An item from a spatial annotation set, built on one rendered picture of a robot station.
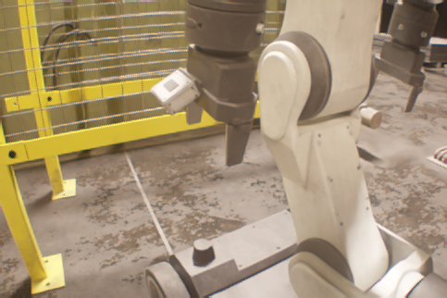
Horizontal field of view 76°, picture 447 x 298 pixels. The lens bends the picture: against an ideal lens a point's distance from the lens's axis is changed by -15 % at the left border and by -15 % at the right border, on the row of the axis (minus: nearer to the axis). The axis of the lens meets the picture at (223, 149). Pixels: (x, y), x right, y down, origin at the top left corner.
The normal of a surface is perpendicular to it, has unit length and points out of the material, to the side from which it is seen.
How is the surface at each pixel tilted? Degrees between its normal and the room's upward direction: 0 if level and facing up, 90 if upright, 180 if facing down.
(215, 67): 90
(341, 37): 99
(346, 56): 86
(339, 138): 60
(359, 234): 46
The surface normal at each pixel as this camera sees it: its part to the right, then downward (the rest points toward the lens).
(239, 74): 0.52, 0.52
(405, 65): -0.85, 0.22
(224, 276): 0.38, -0.40
